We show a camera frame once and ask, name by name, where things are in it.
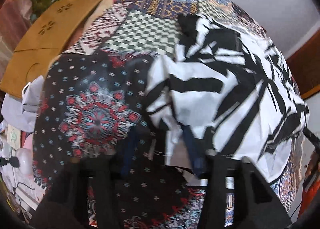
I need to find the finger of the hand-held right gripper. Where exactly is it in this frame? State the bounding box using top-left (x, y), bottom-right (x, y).
top-left (304, 127), bottom-right (320, 150)

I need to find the wooden folding lap table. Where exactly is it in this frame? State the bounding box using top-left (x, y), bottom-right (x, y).
top-left (0, 0), bottom-right (107, 98)

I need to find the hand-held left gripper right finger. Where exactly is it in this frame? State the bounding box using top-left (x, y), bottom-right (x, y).
top-left (184, 127), bottom-right (293, 229)

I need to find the black and white patterned shirt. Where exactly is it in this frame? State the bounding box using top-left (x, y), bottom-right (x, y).
top-left (145, 14), bottom-right (309, 184)

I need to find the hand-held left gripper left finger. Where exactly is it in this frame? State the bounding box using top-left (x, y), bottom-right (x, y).
top-left (31, 129), bottom-right (138, 229)

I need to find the pink brown curtain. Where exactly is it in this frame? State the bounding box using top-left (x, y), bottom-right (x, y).
top-left (0, 0), bottom-right (34, 53)

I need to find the white plastic bag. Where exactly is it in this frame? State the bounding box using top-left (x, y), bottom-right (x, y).
top-left (2, 75), bottom-right (47, 133)

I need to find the patchwork printed blanket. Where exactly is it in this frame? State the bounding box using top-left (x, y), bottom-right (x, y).
top-left (32, 0), bottom-right (308, 229)

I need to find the pile of papers and packets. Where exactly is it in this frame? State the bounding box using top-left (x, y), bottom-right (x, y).
top-left (0, 119), bottom-right (48, 219)

